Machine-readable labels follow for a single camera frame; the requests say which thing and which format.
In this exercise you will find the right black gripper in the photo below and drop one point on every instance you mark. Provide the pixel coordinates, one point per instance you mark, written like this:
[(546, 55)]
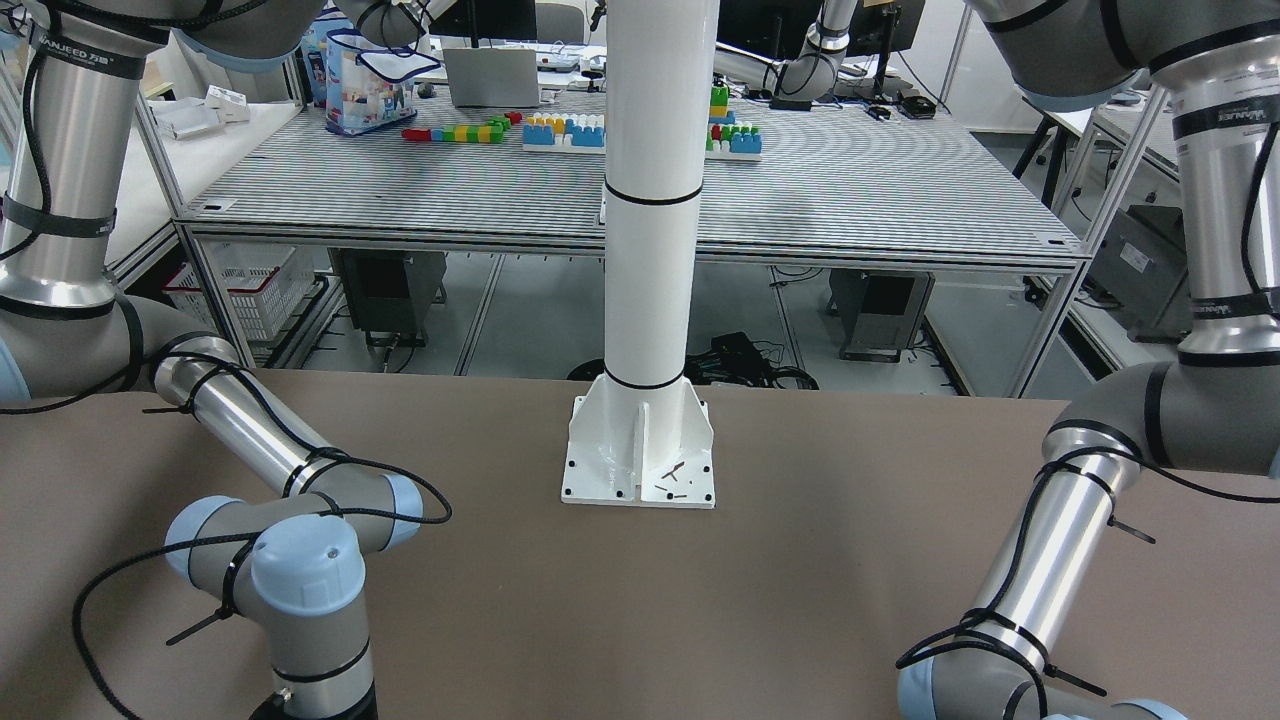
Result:
[(335, 706)]

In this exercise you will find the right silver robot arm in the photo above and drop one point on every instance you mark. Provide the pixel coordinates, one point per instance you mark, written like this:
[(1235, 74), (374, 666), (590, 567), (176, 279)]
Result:
[(294, 565)]

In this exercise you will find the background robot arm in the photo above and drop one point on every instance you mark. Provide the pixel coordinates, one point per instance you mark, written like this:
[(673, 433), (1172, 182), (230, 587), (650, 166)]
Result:
[(793, 50)]

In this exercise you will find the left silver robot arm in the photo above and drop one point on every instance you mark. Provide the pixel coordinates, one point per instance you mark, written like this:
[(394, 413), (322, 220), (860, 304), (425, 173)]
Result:
[(1209, 404)]

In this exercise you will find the computer box under table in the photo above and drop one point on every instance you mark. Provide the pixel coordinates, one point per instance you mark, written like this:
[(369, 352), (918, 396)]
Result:
[(389, 292), (880, 311)]

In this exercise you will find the white plastic basket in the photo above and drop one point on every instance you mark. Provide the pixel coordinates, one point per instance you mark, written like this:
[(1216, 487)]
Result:
[(265, 284)]

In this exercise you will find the colourful block row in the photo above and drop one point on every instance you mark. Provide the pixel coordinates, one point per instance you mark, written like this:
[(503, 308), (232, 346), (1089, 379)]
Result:
[(494, 130)]

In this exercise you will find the blue white block set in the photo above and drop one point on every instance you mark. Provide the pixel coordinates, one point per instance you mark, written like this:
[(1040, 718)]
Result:
[(559, 132)]

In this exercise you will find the transparent toy bag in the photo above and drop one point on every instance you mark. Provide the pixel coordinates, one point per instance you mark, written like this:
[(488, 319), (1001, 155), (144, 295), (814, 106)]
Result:
[(369, 86)]

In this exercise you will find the silver laptop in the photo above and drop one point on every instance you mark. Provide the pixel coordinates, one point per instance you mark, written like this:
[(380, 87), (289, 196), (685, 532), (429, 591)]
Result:
[(492, 77)]

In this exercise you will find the green blue block set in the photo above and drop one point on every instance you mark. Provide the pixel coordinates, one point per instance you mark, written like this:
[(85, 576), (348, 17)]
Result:
[(727, 138)]

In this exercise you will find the striped background table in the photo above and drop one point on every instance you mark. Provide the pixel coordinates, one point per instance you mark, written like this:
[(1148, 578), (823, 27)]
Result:
[(834, 187)]

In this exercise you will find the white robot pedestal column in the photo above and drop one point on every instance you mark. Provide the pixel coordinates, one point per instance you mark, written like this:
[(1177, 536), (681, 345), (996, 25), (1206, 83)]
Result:
[(641, 436)]

